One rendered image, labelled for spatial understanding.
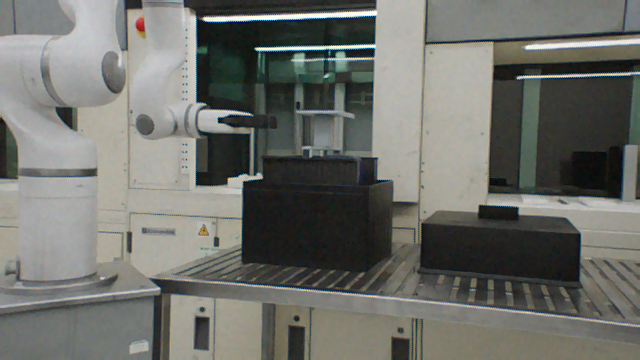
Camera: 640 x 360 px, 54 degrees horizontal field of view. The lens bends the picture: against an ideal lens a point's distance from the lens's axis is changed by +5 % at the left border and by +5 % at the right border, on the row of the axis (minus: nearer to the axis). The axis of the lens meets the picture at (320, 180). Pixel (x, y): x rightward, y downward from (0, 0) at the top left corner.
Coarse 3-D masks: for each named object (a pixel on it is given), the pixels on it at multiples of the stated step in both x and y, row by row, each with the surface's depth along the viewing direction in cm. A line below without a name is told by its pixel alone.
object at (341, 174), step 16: (304, 112) 129; (320, 112) 127; (336, 112) 126; (320, 128) 132; (320, 144) 132; (272, 160) 126; (288, 160) 125; (304, 160) 124; (320, 160) 123; (336, 160) 122; (352, 160) 120; (368, 160) 141; (272, 176) 126; (288, 176) 125; (304, 176) 124; (320, 176) 123; (336, 176) 122; (352, 176) 121; (368, 176) 141
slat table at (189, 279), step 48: (192, 288) 109; (240, 288) 106; (288, 288) 104; (336, 288) 105; (384, 288) 114; (432, 288) 107; (480, 288) 108; (576, 288) 111; (624, 288) 113; (576, 336) 92; (624, 336) 90
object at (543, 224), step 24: (432, 216) 131; (456, 216) 132; (480, 216) 129; (504, 216) 128; (528, 216) 135; (552, 216) 137; (432, 240) 119; (456, 240) 117; (480, 240) 116; (504, 240) 115; (528, 240) 113; (552, 240) 112; (576, 240) 111; (432, 264) 119; (456, 264) 118; (480, 264) 116; (504, 264) 115; (528, 264) 114; (552, 264) 112; (576, 264) 112
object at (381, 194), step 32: (256, 192) 124; (288, 192) 122; (320, 192) 120; (352, 192) 118; (384, 192) 132; (256, 224) 125; (288, 224) 123; (320, 224) 120; (352, 224) 118; (384, 224) 134; (256, 256) 125; (288, 256) 123; (320, 256) 121; (352, 256) 119; (384, 256) 135
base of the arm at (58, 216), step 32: (32, 192) 102; (64, 192) 102; (96, 192) 108; (32, 224) 102; (64, 224) 103; (96, 224) 109; (32, 256) 102; (64, 256) 103; (96, 256) 109; (0, 288) 100; (32, 288) 99; (64, 288) 100
